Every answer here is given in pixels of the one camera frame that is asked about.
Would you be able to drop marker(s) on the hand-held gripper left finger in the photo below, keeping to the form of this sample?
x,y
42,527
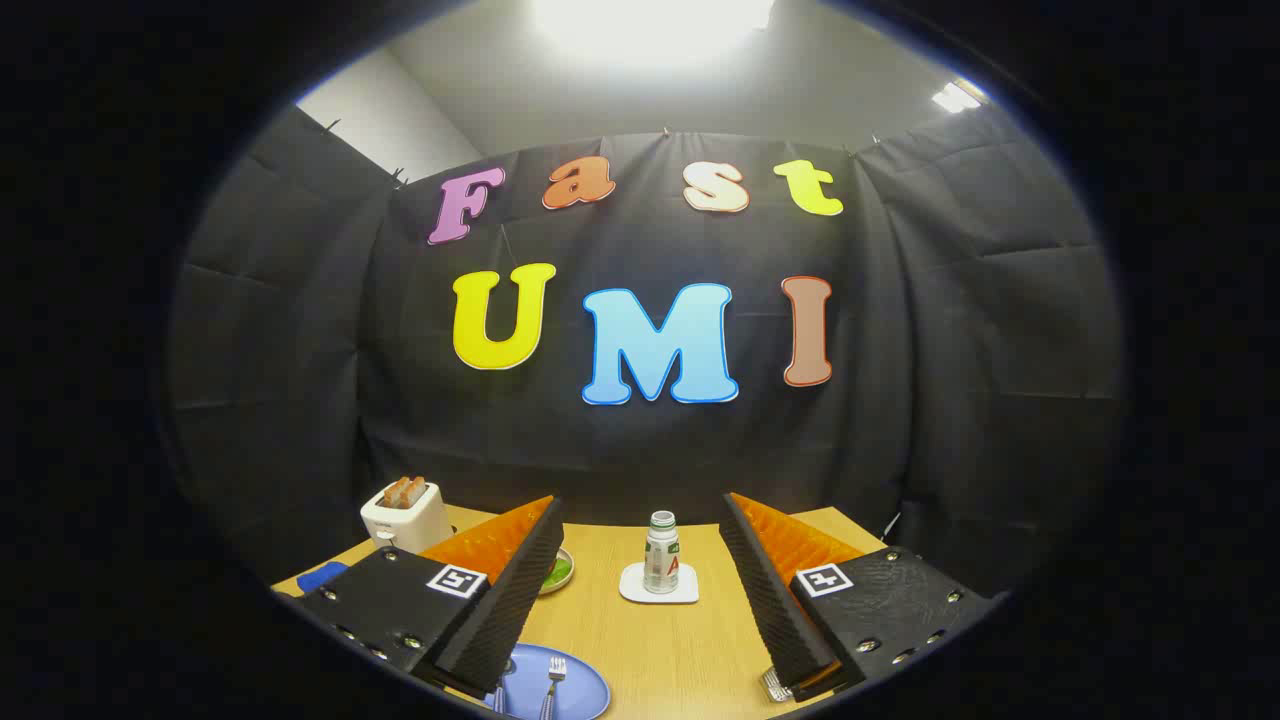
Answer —
x,y
520,600

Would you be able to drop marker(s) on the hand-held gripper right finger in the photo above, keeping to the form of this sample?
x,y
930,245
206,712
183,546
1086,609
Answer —
x,y
765,600

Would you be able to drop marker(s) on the beige food plate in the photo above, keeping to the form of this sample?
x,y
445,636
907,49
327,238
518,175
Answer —
x,y
560,580

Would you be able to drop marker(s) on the green lettuce leaf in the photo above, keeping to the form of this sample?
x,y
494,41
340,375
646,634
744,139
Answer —
x,y
559,572

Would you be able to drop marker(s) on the blue plate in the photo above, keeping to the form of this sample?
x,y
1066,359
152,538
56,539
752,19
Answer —
x,y
585,690

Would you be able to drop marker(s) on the white drink bottle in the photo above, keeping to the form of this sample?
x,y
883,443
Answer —
x,y
661,560

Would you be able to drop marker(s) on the white coaster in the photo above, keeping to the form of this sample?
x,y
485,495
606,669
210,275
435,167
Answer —
x,y
632,588

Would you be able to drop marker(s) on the white toaster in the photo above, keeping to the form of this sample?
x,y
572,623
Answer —
x,y
405,525

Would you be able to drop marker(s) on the toast slices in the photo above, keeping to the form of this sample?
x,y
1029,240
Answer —
x,y
403,492

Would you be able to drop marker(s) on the blue towel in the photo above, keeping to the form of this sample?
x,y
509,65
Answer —
x,y
320,577

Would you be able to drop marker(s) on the small ceiling light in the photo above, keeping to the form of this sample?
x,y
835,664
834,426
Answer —
x,y
955,97

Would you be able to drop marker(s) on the large ceiling light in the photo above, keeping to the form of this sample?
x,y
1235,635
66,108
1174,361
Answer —
x,y
650,25

